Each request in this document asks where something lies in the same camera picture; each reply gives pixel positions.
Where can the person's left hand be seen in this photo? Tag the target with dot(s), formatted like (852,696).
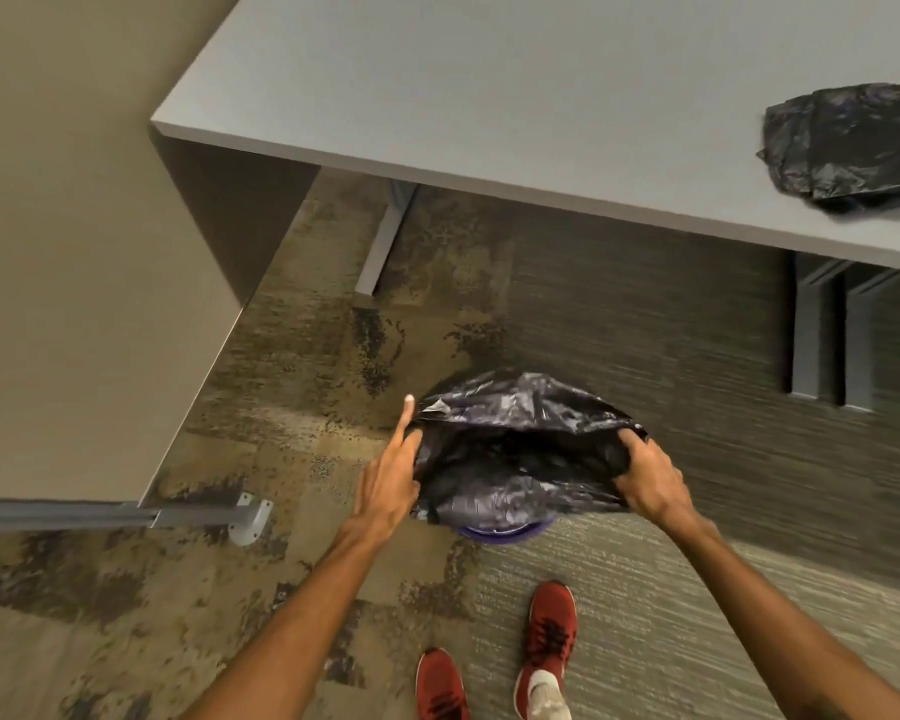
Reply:
(385,487)

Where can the person's right hand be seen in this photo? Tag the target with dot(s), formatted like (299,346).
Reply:
(654,485)

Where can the person's right fingers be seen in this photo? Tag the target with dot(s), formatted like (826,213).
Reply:
(633,448)

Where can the person's left thumb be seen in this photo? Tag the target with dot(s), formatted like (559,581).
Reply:
(414,451)

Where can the black trash bag liner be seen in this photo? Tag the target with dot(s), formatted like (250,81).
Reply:
(517,449)

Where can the person's right forearm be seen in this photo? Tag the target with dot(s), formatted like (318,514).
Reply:
(780,622)

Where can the person's left forearm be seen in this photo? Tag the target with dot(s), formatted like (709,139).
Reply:
(300,622)

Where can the purple trash bin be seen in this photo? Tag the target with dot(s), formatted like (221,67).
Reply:
(504,532)

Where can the red right shoe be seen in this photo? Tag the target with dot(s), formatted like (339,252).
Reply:
(549,633)

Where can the red shoe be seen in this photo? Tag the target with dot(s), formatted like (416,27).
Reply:
(440,688)
(549,633)

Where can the grey slanted table leg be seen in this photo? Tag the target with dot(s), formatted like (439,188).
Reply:
(385,239)

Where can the dark grey table leg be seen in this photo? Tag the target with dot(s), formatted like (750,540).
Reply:
(862,344)
(816,329)

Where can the red left shoe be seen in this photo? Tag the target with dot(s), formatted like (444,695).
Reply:
(440,688)

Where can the white sock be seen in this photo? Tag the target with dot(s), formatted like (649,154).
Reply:
(549,695)

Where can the folded black trash bag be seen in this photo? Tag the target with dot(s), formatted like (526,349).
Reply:
(851,142)

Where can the beige partition panel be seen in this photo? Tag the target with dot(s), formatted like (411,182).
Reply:
(82,254)

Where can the grey partition base rail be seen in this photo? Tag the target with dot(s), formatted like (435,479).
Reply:
(120,515)

